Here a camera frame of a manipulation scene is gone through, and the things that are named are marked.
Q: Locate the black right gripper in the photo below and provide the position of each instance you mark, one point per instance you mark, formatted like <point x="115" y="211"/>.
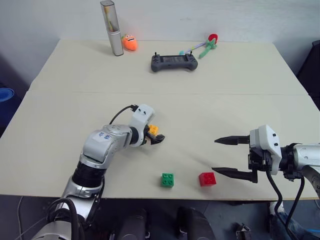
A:
<point x="258" y="160"/>

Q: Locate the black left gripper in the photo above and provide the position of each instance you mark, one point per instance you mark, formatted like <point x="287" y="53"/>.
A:
<point x="146" y="135"/>

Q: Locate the yellow toy brick cube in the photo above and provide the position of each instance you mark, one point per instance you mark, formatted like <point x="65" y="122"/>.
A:
<point x="153" y="129"/>

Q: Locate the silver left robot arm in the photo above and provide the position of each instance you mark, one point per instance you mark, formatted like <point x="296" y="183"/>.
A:
<point x="100" y="147"/>

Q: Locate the red toy brick cube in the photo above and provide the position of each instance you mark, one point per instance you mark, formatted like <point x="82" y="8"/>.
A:
<point x="207" y="179"/>

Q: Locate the green toy brick cube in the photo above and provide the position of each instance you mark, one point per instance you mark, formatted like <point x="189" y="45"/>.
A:
<point x="167" y="180"/>

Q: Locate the dark grey handheld controller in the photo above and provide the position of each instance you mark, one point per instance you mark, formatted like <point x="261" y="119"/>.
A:
<point x="173" y="62"/>

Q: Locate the dark rounded shape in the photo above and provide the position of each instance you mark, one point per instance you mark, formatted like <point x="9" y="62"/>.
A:
<point x="132" y="225"/>

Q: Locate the purple and teal toy stick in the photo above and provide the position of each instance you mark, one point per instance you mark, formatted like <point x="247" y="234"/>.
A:
<point x="192" y="48"/>

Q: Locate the orange carrot plush toy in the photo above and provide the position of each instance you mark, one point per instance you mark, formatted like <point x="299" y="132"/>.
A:
<point x="130" y="42"/>

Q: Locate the red and green flower toy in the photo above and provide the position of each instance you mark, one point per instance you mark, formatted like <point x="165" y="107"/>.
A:
<point x="211" y="42"/>

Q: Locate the tall silver tin box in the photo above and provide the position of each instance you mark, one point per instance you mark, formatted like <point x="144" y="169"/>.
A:
<point x="113" y="30"/>

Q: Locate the blue round container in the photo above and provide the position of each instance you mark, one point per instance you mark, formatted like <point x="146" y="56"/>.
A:
<point x="6" y="94"/>

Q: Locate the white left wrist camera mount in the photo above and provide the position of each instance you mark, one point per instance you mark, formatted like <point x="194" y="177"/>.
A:
<point x="140" y="117"/>

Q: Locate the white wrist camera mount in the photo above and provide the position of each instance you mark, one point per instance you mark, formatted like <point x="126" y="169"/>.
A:
<point x="268" y="142"/>
<point x="140" y="117"/>

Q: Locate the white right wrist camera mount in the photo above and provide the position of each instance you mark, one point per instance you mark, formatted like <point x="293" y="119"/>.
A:
<point x="268" y="142"/>

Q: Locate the small metal bracket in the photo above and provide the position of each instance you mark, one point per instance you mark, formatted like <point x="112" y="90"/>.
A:
<point x="242" y="231"/>

